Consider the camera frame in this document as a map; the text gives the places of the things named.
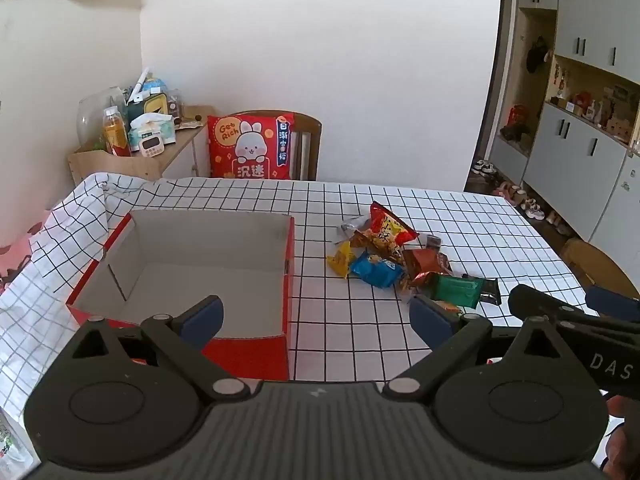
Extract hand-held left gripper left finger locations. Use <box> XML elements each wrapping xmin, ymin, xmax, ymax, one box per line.
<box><xmin>65</xmin><ymin>294</ymin><xmax>251</xmax><ymax>404</ymax></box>

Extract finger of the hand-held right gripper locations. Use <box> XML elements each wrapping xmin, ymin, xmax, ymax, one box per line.
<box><xmin>508</xmin><ymin>284</ymin><xmax>600</xmax><ymax>324</ymax></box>
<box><xmin>585</xmin><ymin>285</ymin><xmax>640</xmax><ymax>322</ymax></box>

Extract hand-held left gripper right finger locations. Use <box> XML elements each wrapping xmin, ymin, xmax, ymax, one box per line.
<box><xmin>381</xmin><ymin>294</ymin><xmax>585</xmax><ymax>404</ymax></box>

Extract green snack packet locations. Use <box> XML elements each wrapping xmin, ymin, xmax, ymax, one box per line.
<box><xmin>431</xmin><ymin>273</ymin><xmax>502</xmax><ymax>310</ymax></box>

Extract red cardboard box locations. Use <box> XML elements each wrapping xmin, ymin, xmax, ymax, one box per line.
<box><xmin>66</xmin><ymin>208</ymin><xmax>296</xmax><ymax>382</ymax></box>

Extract brown cookie packet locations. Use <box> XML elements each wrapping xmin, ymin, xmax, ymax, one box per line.
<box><xmin>399</xmin><ymin>247</ymin><xmax>454</xmax><ymax>295</ymax></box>

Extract blue cookie packet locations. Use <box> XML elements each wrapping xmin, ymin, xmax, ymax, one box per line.
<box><xmin>349</xmin><ymin>251</ymin><xmax>405</xmax><ymax>290</ymax></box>

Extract red yellow snack bag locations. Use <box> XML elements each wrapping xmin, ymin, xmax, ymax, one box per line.
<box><xmin>350</xmin><ymin>201</ymin><xmax>420</xmax><ymax>262</ymax></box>

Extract person's right hand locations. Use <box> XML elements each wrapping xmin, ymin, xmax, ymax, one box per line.
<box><xmin>604</xmin><ymin>394</ymin><xmax>640</xmax><ymax>477</ymax></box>

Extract white checked tablecloth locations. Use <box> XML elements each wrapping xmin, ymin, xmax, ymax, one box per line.
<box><xmin>0</xmin><ymin>172</ymin><xmax>599</xmax><ymax>413</ymax></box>

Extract small yellow snack packet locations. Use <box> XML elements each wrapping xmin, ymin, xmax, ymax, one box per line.
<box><xmin>325</xmin><ymin>240</ymin><xmax>357</xmax><ymax>279</ymax></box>

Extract pink slippers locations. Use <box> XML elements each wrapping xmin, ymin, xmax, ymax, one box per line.
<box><xmin>492</xmin><ymin>182</ymin><xmax>526</xmax><ymax>206</ymax></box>

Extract silver wrapped candy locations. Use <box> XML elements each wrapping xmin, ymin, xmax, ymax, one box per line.
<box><xmin>340</xmin><ymin>214</ymin><xmax>373</xmax><ymax>236</ymax></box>

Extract wooden side cabinet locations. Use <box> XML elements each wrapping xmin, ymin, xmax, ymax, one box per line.
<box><xmin>67</xmin><ymin>105</ymin><xmax>217</xmax><ymax>187</ymax></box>

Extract red rabbit cushion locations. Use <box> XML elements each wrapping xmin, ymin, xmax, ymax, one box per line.
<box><xmin>206</xmin><ymin>113</ymin><xmax>296</xmax><ymax>180</ymax></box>

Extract pink blanket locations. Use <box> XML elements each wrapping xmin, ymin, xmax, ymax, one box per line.
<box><xmin>0</xmin><ymin>209</ymin><xmax>52</xmax><ymax>292</ymax></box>

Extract tissue pack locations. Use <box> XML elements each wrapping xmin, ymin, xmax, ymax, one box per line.
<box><xmin>127</xmin><ymin>113</ymin><xmax>176</xmax><ymax>147</ymax></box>

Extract wooden chair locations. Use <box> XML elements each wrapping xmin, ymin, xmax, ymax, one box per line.
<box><xmin>227</xmin><ymin>110</ymin><xmax>323</xmax><ymax>181</ymax></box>

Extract orange drink bottle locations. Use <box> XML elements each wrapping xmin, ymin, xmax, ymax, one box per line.
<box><xmin>102</xmin><ymin>105</ymin><xmax>132</xmax><ymax>157</ymax></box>

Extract grey wooden wall cabinet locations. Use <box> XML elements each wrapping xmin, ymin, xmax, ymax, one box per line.
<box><xmin>487</xmin><ymin>0</ymin><xmax>640</xmax><ymax>247</ymax></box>

